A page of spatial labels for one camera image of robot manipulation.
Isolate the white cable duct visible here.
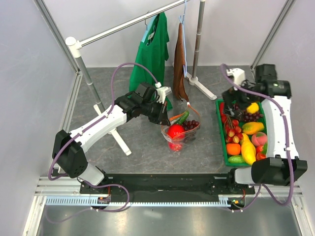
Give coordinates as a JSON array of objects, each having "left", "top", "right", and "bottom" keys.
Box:
[{"left": 45, "top": 196, "right": 231, "bottom": 207}]

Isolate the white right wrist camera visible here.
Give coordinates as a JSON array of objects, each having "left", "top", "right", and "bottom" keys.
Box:
[{"left": 226, "top": 68, "right": 246, "bottom": 86}]

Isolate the red tomato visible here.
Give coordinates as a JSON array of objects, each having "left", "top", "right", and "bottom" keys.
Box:
[{"left": 167, "top": 124, "right": 185, "bottom": 140}]

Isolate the silver clothes rack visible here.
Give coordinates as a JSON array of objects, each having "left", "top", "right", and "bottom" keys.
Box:
[{"left": 58, "top": 0, "right": 217, "bottom": 155}]

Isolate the yellow mango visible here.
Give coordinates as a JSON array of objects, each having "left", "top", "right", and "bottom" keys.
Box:
[{"left": 241, "top": 141, "right": 256, "bottom": 165}]

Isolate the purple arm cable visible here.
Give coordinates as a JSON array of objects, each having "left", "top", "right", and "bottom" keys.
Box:
[
  {"left": 47, "top": 62, "right": 162, "bottom": 181},
  {"left": 220, "top": 63, "right": 296, "bottom": 213}
]

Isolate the aluminium frame post right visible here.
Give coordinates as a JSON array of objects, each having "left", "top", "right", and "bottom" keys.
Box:
[{"left": 250, "top": 0, "right": 296, "bottom": 73}]

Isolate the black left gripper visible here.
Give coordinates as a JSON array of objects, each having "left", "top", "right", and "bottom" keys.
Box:
[{"left": 141, "top": 99, "right": 170, "bottom": 126}]

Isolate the clear zip top bag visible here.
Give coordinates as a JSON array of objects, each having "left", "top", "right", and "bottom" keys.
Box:
[{"left": 161, "top": 102, "right": 201, "bottom": 152}]

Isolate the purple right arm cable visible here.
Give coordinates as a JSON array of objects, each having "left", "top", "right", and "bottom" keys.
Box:
[{"left": 220, "top": 63, "right": 296, "bottom": 213}]

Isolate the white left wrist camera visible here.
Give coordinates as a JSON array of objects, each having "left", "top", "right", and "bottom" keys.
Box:
[{"left": 155, "top": 82, "right": 172, "bottom": 104}]

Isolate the purple grape bunch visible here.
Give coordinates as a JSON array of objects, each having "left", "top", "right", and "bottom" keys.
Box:
[
  {"left": 182, "top": 119, "right": 200, "bottom": 131},
  {"left": 242, "top": 112, "right": 263, "bottom": 122}
]

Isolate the blue wire hanger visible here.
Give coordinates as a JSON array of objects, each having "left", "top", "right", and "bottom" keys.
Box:
[{"left": 179, "top": 0, "right": 188, "bottom": 77}]

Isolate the pink peach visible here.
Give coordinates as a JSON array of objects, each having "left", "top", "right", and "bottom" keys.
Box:
[{"left": 251, "top": 132, "right": 268, "bottom": 147}]

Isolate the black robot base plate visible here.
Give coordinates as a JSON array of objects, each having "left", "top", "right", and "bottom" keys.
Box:
[{"left": 80, "top": 174, "right": 255, "bottom": 202}]

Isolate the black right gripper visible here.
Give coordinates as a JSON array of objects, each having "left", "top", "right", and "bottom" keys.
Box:
[{"left": 221, "top": 79, "right": 260, "bottom": 117}]

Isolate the green chili pepper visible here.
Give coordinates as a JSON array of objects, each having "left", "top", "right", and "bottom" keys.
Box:
[{"left": 174, "top": 110, "right": 189, "bottom": 125}]

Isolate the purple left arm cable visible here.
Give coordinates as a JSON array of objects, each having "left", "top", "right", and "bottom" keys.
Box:
[{"left": 47, "top": 62, "right": 162, "bottom": 181}]

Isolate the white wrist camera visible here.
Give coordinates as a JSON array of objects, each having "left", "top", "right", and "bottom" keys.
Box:
[
  {"left": 226, "top": 68, "right": 246, "bottom": 86},
  {"left": 155, "top": 82, "right": 172, "bottom": 104}
]

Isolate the brown towel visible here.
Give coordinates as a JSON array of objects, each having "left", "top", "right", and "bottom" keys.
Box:
[{"left": 173, "top": 23, "right": 189, "bottom": 102}]

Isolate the aluminium frame post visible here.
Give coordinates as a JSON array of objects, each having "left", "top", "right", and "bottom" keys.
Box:
[
  {"left": 250, "top": 0, "right": 296, "bottom": 73},
  {"left": 34, "top": 0, "right": 80, "bottom": 74}
]

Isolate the aluminium frame post left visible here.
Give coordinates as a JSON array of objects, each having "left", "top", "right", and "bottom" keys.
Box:
[{"left": 34, "top": 0, "right": 80, "bottom": 74}]

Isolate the green fruit tray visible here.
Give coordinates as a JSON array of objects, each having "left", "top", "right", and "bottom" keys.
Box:
[{"left": 216, "top": 100, "right": 268, "bottom": 167}]

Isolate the red apple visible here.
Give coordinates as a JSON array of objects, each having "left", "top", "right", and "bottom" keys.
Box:
[{"left": 168, "top": 142, "right": 183, "bottom": 152}]

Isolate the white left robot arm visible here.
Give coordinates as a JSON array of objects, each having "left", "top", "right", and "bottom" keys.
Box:
[{"left": 52, "top": 83, "right": 172, "bottom": 193}]

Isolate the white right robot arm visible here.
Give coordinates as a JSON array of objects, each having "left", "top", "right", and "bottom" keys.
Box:
[{"left": 220, "top": 64, "right": 308, "bottom": 194}]

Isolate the orange fruit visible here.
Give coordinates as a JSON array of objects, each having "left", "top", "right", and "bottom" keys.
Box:
[{"left": 226, "top": 143, "right": 241, "bottom": 156}]

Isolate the light blue shirt hanger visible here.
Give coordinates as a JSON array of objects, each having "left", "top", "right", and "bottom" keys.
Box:
[{"left": 141, "top": 15, "right": 159, "bottom": 46}]

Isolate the green cucumber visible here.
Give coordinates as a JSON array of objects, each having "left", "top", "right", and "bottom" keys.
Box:
[{"left": 228, "top": 155, "right": 246, "bottom": 164}]

